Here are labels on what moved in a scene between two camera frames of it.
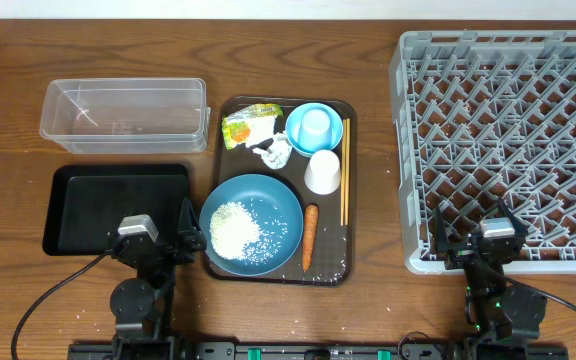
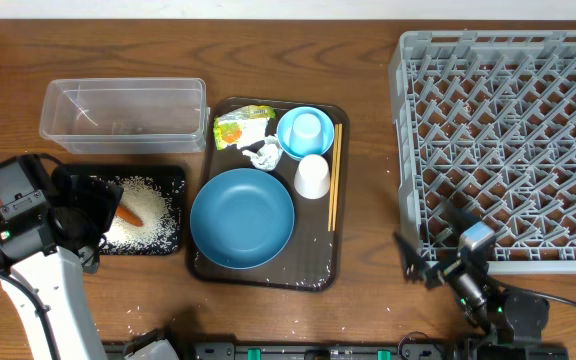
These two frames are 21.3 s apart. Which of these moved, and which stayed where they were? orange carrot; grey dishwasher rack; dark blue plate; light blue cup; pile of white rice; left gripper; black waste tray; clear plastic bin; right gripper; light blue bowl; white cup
Moved: right gripper; light blue bowl; white cup; left gripper; light blue cup; orange carrot; dark blue plate; pile of white rice
Stayed: grey dishwasher rack; clear plastic bin; black waste tray
